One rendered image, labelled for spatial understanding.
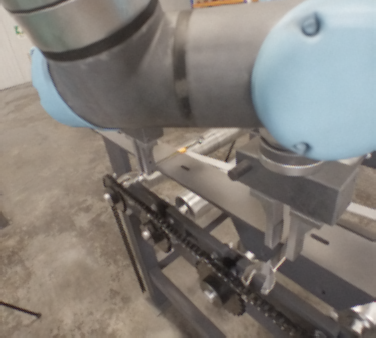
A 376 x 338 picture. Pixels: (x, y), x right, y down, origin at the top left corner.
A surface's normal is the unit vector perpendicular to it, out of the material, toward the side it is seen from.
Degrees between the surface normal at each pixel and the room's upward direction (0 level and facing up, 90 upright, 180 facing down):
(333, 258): 0
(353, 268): 0
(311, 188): 90
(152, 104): 101
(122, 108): 112
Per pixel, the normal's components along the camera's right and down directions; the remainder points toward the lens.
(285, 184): -0.75, 0.40
